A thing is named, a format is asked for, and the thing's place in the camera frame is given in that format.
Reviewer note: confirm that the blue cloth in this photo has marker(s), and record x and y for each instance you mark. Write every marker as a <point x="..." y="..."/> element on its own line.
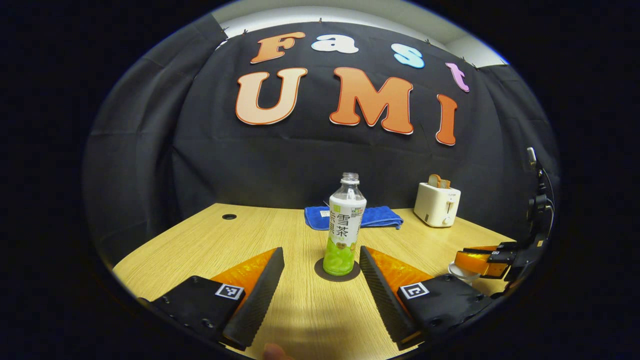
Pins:
<point x="385" y="217"/>

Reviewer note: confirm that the white toaster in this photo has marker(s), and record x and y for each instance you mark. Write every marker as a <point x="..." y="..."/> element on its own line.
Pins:
<point x="435" y="205"/>

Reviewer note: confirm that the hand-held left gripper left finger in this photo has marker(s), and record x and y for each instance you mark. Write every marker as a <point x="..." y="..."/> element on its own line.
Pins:
<point x="260" y="287"/>

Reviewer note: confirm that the white teacup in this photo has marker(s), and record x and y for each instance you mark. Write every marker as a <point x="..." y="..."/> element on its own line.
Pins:
<point x="462" y="276"/>

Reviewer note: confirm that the dark round coaster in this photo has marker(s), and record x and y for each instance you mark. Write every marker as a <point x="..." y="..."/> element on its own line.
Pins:
<point x="337" y="279"/>

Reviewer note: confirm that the clear water bottle green label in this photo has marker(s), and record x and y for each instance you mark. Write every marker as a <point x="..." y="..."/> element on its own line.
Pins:
<point x="345" y="225"/>

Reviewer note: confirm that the black backdrop cloth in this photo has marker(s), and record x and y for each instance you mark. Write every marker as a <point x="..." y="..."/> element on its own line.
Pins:
<point x="250" y="165"/>

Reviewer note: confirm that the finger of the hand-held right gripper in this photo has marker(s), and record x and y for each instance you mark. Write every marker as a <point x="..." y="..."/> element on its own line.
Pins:
<point x="495" y="248"/>
<point x="480" y="264"/>

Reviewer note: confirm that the black tripod stand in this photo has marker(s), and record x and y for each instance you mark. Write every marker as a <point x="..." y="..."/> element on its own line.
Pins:
<point x="539" y="202"/>

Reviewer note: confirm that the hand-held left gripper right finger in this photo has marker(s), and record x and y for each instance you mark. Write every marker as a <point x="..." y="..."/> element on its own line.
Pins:
<point x="382" y="295"/>

